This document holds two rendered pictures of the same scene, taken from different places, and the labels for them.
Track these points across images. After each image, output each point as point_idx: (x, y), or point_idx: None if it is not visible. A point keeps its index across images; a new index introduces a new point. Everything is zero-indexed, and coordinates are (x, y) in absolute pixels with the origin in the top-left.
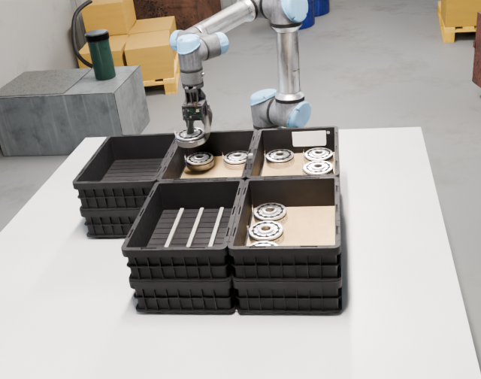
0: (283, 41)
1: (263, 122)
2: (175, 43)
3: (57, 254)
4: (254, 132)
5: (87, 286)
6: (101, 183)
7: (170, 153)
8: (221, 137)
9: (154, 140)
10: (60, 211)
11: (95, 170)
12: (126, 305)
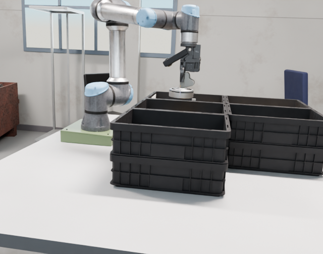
0: (124, 37)
1: (107, 106)
2: (156, 16)
3: (254, 211)
4: (150, 99)
5: (302, 194)
6: (229, 124)
7: (174, 111)
8: (141, 107)
9: (126, 118)
10: (154, 218)
11: (174, 139)
12: (316, 180)
